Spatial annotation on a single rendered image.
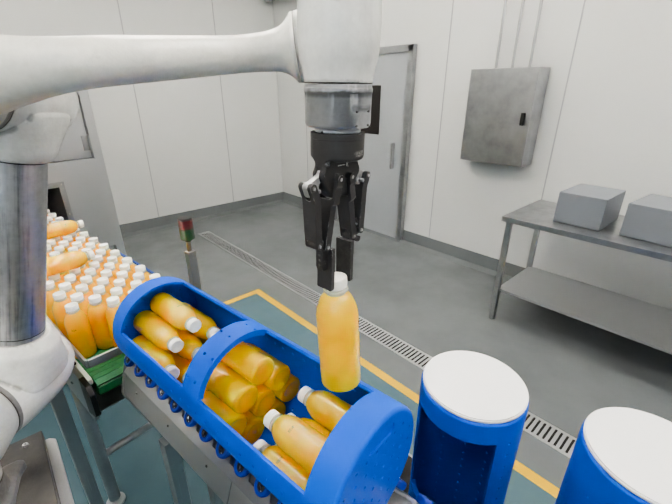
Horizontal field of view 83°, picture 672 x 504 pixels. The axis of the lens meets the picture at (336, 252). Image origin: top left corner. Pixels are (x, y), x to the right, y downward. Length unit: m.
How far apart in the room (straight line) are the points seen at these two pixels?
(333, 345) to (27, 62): 0.55
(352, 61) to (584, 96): 3.42
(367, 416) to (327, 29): 0.62
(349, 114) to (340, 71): 0.05
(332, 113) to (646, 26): 3.41
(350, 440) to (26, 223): 0.71
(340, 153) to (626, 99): 3.37
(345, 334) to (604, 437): 0.74
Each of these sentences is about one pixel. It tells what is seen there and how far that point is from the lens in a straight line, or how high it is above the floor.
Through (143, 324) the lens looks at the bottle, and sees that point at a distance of 1.29.
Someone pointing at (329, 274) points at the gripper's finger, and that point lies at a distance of 0.58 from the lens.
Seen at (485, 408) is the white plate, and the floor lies 1.04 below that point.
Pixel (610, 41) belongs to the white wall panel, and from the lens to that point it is 3.84.
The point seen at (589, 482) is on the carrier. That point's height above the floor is 0.97.
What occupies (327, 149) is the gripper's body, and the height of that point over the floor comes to 1.71.
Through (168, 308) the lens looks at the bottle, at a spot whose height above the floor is 1.18.
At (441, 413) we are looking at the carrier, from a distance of 1.11.
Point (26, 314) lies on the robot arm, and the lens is 0.99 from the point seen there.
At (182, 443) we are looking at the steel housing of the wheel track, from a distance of 1.27.
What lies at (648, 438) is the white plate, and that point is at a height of 1.04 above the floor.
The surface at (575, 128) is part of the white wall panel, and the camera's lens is 3.86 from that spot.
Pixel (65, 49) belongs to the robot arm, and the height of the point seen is 1.83.
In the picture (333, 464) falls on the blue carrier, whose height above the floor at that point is 1.20.
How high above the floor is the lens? 1.78
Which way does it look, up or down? 23 degrees down
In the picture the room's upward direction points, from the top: straight up
